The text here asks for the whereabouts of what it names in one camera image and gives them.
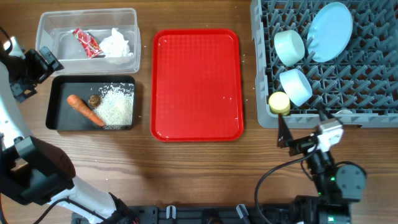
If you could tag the white plastic spoon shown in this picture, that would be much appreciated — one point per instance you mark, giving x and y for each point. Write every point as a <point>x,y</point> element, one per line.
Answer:
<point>344,112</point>

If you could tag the clear plastic bin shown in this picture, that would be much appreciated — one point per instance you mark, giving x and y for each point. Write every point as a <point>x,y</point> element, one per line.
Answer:
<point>55,31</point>

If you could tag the red snack wrapper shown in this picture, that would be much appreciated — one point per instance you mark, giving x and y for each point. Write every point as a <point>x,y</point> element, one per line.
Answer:
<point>89,44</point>

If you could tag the red serving tray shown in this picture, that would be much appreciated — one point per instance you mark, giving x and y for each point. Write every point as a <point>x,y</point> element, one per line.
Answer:
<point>196,86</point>

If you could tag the grey dishwasher rack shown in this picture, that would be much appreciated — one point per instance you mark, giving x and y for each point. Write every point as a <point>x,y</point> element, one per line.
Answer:
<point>362,79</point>

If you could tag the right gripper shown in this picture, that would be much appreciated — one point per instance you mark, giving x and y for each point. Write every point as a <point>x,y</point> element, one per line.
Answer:
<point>298,144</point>

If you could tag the white rice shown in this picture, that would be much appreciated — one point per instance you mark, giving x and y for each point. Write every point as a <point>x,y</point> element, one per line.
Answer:
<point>116,106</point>

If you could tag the green bowl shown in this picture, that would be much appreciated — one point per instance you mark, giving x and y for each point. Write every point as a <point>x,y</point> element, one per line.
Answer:
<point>289,47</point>

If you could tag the white napkin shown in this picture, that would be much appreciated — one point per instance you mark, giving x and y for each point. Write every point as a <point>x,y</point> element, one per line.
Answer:
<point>115,45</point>

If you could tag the black waste tray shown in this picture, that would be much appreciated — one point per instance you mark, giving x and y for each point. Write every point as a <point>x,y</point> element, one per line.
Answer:
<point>62,117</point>

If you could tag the light blue plate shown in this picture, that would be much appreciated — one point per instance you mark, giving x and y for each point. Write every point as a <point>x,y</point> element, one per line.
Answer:
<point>330,32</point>

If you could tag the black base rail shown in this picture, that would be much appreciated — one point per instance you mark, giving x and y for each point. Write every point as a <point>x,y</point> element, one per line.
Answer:
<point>278,214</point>

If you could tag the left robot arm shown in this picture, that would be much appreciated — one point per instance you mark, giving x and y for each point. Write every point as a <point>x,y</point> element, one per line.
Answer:
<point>32,170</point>

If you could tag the yellow cup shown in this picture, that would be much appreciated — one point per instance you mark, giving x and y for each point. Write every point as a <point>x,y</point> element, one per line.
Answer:
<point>279,103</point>

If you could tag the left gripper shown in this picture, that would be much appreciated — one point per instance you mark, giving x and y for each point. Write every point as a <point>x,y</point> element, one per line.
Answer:
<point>45,71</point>

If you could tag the orange carrot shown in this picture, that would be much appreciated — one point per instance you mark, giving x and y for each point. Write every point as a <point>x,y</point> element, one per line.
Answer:
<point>77,104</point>

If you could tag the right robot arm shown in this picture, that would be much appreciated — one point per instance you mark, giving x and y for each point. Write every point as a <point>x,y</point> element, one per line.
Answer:
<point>339,184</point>

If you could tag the light blue bowl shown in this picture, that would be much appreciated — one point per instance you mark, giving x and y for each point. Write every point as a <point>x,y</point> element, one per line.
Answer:
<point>296,86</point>

